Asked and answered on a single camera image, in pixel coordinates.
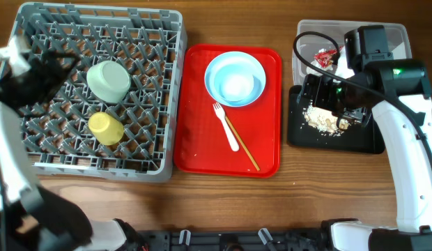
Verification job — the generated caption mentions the rice and peanut leftovers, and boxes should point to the rice and peanut leftovers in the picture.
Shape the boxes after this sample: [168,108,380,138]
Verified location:
[303,105,350,137]

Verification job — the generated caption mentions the light green bowl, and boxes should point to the light green bowl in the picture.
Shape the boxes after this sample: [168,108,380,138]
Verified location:
[86,61,131,103]

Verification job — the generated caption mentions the yellow plastic cup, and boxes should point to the yellow plastic cup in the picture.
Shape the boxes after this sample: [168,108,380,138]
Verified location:
[88,112,124,146]

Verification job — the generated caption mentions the red snack wrapper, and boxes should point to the red snack wrapper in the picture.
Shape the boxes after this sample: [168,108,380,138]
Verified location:
[314,49,339,68]

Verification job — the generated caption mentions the light blue bowl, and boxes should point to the light blue bowl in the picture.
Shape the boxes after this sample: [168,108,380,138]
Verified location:
[214,64,254,102]

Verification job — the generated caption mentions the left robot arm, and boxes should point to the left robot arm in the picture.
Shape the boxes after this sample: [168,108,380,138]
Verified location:
[0,51,93,250]

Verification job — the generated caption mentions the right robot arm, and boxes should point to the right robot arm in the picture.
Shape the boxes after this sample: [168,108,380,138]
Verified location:
[300,25,432,250]

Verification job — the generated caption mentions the black waste tray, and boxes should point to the black waste tray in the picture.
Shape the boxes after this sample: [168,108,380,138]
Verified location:
[287,85,385,154]

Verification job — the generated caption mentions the grey dishwasher rack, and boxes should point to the grey dishwasher rack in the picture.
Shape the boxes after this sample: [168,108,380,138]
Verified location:
[12,2,187,183]

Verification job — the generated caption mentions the clear plastic bin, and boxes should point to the clear plastic bin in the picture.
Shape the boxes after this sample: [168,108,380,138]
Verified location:
[291,19,415,86]

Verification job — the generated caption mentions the wooden chopstick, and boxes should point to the wooden chopstick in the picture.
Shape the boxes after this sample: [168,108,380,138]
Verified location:
[225,115,261,172]

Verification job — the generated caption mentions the light blue plate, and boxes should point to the light blue plate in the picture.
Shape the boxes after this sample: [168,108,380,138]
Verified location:
[204,51,267,107]

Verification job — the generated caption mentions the white plastic fork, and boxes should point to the white plastic fork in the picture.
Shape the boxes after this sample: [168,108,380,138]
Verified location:
[213,102,240,152]

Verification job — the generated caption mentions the red plastic tray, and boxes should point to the red plastic tray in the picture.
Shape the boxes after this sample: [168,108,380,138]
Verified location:
[173,44,282,178]

